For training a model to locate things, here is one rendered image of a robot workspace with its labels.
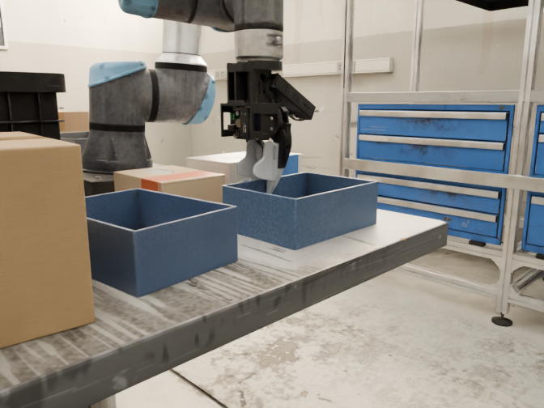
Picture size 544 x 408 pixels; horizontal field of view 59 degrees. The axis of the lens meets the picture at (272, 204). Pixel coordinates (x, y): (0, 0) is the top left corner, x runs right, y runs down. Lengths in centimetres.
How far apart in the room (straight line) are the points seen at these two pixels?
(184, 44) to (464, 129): 136
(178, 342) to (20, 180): 19
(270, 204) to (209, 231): 13
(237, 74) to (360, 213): 28
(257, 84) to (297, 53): 309
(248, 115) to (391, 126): 163
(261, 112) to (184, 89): 38
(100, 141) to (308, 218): 55
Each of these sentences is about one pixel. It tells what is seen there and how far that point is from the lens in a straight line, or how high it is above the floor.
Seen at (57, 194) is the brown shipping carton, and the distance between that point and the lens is 43.
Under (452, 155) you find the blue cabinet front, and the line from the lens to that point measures 218.
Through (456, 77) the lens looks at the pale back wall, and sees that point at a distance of 312.
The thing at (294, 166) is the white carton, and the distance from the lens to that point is 97.
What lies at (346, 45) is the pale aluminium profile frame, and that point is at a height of 115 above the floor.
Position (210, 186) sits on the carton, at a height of 76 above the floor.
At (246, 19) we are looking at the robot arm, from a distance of 75.
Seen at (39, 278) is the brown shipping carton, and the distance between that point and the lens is 44.
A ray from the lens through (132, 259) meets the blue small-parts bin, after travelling 50.
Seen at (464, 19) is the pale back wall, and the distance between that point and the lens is 314.
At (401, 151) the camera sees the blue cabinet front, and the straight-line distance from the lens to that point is 229.
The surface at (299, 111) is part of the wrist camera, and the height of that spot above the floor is 88.
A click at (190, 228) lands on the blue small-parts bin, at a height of 76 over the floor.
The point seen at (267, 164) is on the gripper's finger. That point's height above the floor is 80.
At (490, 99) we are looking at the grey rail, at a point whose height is 90.
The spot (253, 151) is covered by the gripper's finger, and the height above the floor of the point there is 81.
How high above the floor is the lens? 90
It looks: 12 degrees down
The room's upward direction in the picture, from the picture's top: straight up
